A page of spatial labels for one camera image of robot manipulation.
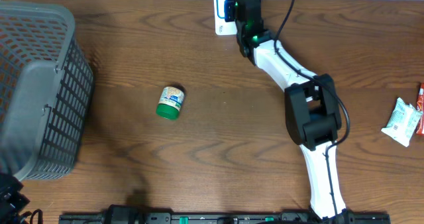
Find green lid jar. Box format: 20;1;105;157
156;86;185;120

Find mint green wipes pack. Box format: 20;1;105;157
381;97;423;147

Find red Top chocolate bar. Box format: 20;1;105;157
416;83;424;135

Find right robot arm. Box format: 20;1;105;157
221;0;349;221

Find white barcode scanner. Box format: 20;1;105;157
213;0;237;36

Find grey plastic basket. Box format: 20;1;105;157
1;1;94;180

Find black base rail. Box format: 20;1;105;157
58;211;392;224

